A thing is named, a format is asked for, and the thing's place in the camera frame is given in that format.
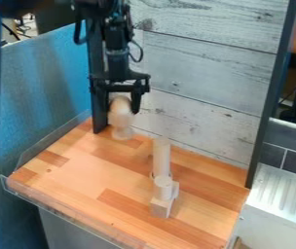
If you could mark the toy sink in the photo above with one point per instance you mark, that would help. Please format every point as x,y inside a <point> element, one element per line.
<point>280,207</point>

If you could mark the wooden ball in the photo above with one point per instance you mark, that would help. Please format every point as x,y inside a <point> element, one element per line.
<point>120,103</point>

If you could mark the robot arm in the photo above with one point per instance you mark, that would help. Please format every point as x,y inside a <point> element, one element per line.
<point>117,35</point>

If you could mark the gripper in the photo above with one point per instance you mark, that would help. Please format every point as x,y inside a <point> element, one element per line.
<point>119,79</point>

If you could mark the short wooden cylinder block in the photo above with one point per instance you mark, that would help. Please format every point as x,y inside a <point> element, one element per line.
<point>163,189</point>

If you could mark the tall wooden cylinder block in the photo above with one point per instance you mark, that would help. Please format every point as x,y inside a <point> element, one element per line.
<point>161,157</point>

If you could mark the wooden cube block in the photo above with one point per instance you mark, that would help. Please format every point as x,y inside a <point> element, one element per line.
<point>162,207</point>

